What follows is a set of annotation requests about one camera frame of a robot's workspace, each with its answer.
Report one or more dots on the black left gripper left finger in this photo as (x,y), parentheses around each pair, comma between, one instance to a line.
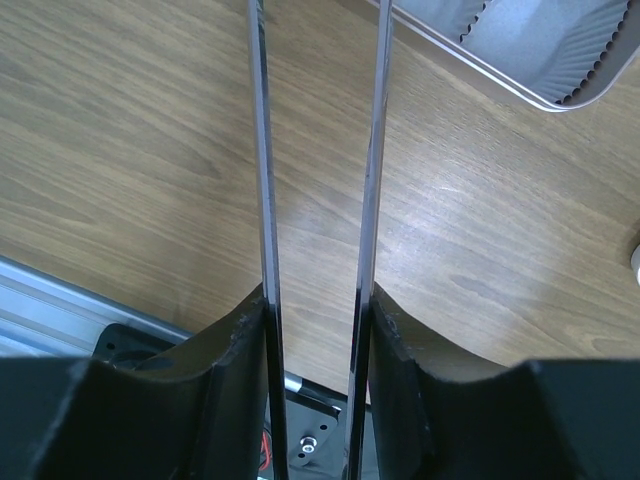
(195,411)

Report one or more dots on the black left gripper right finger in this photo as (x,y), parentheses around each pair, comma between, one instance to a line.
(442,412)

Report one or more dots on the metal serving tongs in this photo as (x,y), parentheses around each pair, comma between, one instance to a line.
(319,89)

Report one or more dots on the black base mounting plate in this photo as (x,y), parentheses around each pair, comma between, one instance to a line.
(315,424)

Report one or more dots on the brown cookie tin box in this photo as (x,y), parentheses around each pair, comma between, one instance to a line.
(555,55)

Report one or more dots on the aluminium cable duct rail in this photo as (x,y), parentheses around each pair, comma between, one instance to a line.
(42,315)

